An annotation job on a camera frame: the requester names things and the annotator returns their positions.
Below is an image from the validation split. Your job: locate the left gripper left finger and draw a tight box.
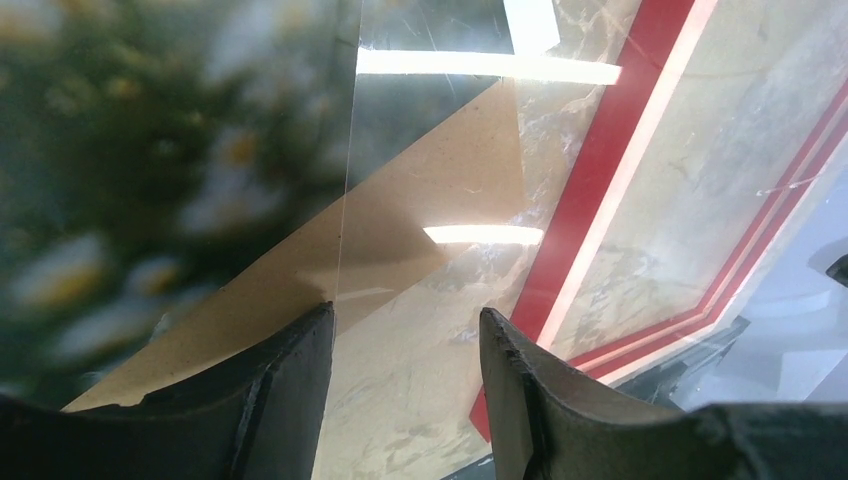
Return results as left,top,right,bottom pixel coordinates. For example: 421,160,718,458
1,303,336,479

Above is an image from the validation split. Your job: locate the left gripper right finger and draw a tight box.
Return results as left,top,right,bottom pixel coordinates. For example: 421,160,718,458
479,308,847,479

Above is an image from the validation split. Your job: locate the clear glass sheet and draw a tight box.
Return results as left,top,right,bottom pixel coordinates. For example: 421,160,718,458
311,0,848,480

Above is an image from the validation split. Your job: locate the red picture frame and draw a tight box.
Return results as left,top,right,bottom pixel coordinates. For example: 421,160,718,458
511,1,847,410

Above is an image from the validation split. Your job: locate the brown cardboard backing board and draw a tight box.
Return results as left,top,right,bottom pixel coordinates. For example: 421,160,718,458
69,79,526,412

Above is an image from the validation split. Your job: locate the landscape photo print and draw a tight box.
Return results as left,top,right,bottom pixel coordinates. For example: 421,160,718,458
1,1,362,409

